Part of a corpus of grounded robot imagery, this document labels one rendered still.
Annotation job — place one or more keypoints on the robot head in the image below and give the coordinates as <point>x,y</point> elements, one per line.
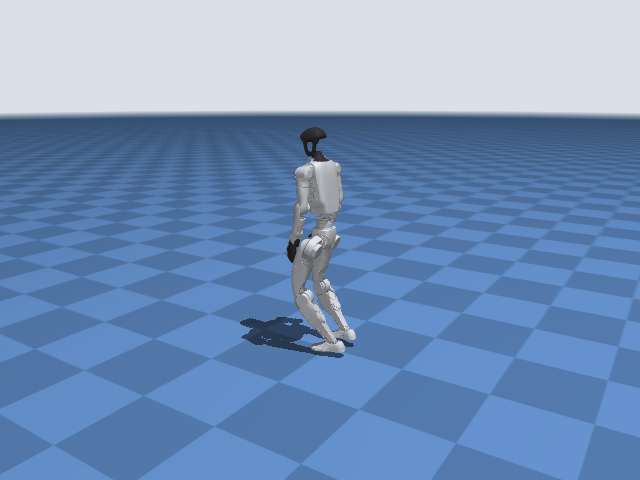
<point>313,135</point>

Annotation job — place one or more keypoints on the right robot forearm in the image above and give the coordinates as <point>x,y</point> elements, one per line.
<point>334,214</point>

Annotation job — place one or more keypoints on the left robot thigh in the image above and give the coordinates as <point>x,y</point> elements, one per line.
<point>302,265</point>

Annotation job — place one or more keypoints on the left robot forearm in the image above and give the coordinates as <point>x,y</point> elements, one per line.
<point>298,224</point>

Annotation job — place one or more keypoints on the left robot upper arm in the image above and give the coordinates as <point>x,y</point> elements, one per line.
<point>303,175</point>

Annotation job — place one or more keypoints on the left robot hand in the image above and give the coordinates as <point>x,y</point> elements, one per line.
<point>291,249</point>

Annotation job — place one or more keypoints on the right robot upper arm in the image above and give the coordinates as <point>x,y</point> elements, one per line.
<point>339,181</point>

